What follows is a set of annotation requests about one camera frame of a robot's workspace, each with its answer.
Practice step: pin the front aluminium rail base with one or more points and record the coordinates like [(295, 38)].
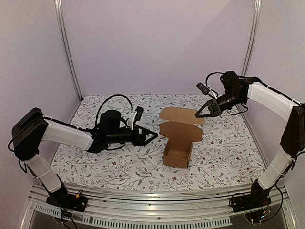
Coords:
[(195, 209)]

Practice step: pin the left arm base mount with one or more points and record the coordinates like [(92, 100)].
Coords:
[(62, 198)]

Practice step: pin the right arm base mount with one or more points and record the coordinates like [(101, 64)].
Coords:
[(243, 202)]

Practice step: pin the right aluminium frame post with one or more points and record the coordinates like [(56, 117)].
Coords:
[(252, 36)]

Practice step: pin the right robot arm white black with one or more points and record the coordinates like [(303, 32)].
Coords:
[(276, 120)]

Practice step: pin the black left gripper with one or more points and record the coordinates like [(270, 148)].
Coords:
[(142, 136)]

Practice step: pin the left aluminium frame post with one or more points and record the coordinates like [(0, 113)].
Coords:
[(66, 48)]

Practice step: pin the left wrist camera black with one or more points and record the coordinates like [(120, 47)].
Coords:
[(134, 117)]

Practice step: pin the aluminium frame post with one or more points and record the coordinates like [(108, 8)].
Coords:
[(66, 48), (252, 36)]

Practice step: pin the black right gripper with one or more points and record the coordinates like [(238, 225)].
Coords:
[(215, 107)]

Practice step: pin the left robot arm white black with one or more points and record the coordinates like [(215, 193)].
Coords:
[(35, 127)]

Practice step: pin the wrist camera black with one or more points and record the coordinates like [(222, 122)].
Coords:
[(134, 117), (207, 90)]

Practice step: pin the brown cardboard box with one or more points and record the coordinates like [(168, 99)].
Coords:
[(181, 129)]

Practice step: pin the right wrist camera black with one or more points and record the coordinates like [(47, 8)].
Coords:
[(207, 90)]

